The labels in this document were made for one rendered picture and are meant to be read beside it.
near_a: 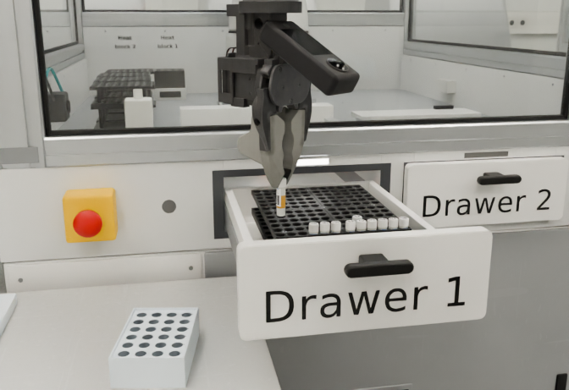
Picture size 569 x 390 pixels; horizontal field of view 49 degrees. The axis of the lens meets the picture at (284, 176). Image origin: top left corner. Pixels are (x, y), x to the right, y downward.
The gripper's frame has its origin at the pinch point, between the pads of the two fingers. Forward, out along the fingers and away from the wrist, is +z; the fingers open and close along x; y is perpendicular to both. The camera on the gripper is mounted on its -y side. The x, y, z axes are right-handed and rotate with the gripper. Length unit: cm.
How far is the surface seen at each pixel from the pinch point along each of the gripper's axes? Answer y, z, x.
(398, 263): -15.8, 6.6, 0.9
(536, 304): -16, 33, -55
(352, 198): 3.0, 8.0, -20.3
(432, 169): -1.8, 6.1, -37.0
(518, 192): -12, 11, -49
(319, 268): -8.2, 8.1, 4.3
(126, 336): 11.9, 18.4, 15.1
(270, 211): 8.6, 8.0, -7.9
